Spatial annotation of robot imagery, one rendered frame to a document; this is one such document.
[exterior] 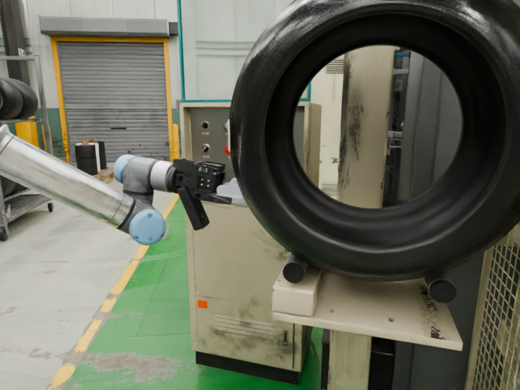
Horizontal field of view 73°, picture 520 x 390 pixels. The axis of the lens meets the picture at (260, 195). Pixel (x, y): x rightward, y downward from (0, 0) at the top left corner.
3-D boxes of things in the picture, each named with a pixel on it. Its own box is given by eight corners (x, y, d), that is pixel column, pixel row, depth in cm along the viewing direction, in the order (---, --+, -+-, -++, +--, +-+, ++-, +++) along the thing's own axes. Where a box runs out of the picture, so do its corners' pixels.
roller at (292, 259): (306, 230, 106) (309, 215, 105) (322, 233, 105) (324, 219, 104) (280, 280, 74) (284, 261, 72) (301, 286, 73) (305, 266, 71)
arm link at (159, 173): (149, 193, 85) (167, 186, 92) (166, 196, 84) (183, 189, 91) (151, 162, 83) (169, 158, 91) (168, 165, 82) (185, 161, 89)
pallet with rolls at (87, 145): (78, 174, 742) (74, 137, 726) (119, 172, 760) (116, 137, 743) (60, 185, 628) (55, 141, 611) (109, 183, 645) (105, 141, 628)
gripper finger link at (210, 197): (229, 199, 78) (193, 192, 80) (228, 206, 79) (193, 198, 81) (237, 195, 83) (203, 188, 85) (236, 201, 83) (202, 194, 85)
